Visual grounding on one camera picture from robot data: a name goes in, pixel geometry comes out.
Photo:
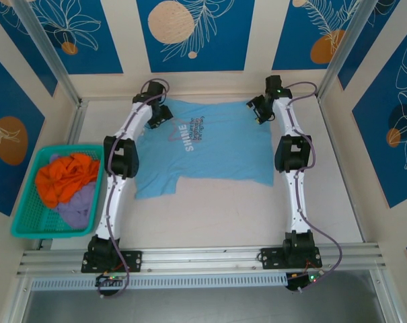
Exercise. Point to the light blue printed t-shirt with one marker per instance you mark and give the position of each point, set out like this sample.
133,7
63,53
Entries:
223,148

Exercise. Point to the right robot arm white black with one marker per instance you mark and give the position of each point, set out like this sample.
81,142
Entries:
297,198

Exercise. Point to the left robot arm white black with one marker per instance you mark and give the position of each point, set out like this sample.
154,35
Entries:
110,208

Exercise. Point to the orange t-shirt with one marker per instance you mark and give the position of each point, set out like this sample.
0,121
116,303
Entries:
62,181

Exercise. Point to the lilac t-shirt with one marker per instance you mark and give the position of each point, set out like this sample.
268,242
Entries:
77,208

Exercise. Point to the teal plastic mesh basket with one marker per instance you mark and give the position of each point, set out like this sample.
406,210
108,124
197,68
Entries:
38,218

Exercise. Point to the grey metal sheet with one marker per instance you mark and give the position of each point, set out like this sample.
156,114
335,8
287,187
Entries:
203,306

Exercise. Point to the aluminium side rail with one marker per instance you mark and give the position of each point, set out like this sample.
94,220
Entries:
77,124

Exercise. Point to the aluminium corner post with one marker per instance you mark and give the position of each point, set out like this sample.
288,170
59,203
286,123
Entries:
48,50
346,50

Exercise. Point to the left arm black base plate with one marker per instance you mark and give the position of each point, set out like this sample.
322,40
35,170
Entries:
136,260

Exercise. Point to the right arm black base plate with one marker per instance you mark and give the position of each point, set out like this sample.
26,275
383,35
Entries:
272,257

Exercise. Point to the aluminium mounting rail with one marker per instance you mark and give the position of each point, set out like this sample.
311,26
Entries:
203,257

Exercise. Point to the aluminium frame leg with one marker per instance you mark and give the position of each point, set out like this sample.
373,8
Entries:
385,299
18,303

